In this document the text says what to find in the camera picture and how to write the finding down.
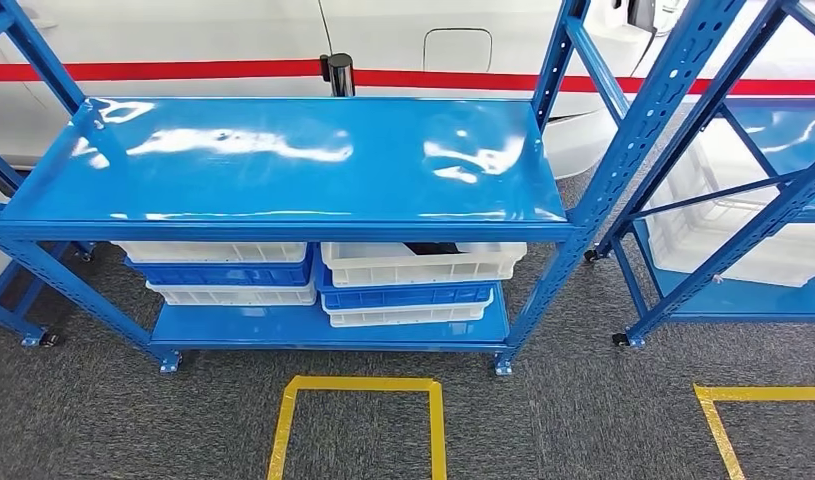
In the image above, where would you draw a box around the white car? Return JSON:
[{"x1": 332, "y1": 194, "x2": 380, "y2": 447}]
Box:
[{"x1": 0, "y1": 0, "x2": 687, "y2": 180}]

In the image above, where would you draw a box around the black barrier post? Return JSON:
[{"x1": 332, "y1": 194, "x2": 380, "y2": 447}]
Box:
[{"x1": 319, "y1": 52, "x2": 357, "y2": 99}]

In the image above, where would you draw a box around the yellow floor tape square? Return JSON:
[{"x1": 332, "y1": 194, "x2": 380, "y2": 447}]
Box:
[
  {"x1": 266, "y1": 375, "x2": 448, "y2": 480},
  {"x1": 693, "y1": 384, "x2": 815, "y2": 480}
]

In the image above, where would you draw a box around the red barrier belt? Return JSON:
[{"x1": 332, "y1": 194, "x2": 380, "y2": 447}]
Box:
[
  {"x1": 0, "y1": 59, "x2": 323, "y2": 83},
  {"x1": 353, "y1": 68, "x2": 815, "y2": 98}
]

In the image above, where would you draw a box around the black plastic piece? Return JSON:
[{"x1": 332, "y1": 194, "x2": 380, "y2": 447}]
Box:
[{"x1": 403, "y1": 241, "x2": 463, "y2": 257}]

